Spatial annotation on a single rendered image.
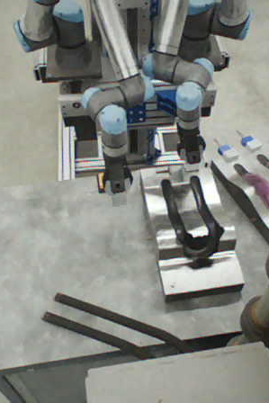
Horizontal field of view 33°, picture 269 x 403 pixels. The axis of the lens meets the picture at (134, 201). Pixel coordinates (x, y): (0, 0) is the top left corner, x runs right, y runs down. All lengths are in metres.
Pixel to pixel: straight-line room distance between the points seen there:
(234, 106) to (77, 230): 1.94
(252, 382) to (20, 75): 3.15
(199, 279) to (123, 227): 0.35
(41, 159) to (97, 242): 1.43
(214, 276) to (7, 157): 1.88
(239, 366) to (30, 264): 1.01
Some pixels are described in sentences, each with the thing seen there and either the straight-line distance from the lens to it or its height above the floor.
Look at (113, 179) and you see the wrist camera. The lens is 1.44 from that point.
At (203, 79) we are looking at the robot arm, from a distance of 1.49.
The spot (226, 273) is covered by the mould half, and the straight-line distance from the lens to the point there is 1.55.
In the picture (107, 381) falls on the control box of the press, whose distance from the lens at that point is 0.77.
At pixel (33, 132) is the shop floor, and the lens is 3.18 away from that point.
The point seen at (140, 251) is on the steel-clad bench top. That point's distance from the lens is 1.63.
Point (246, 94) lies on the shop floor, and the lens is 3.46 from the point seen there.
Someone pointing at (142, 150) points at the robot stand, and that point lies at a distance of 2.44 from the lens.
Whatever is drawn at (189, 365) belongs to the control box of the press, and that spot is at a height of 1.47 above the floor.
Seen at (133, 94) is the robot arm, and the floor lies 1.27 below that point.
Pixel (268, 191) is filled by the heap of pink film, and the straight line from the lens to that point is 1.70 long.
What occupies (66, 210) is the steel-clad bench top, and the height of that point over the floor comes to 0.80.
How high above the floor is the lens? 2.22
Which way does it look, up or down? 54 degrees down
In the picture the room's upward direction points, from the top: 1 degrees counter-clockwise
